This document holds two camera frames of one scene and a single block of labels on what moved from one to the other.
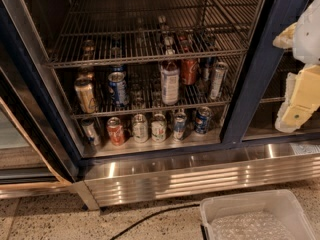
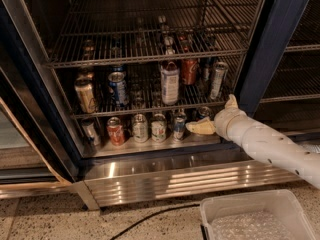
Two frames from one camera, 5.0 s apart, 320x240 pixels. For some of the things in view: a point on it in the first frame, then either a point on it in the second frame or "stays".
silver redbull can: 218,79 stays
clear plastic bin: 263,215 stays
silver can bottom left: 91,135 stays
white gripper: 308,34 → 223,120
